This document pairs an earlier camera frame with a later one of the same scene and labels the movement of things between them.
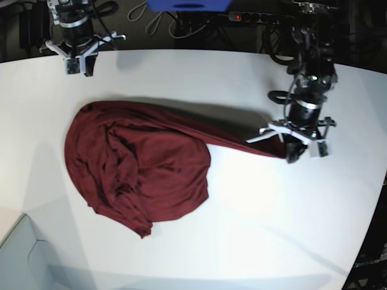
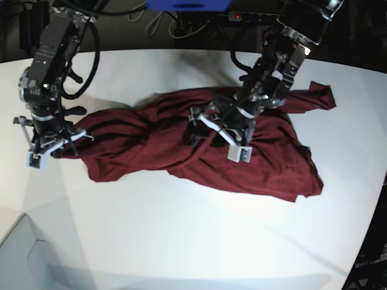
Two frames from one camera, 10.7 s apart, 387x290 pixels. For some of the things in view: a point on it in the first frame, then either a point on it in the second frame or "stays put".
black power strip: x=259 y=17 stays put
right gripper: x=303 y=115 -> x=232 y=116
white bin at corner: x=26 y=263 stays put
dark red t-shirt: x=143 y=164 -> x=150 y=135
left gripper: x=77 y=34 -> x=51 y=120
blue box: x=190 y=5 stays put
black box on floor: x=34 y=25 stays put
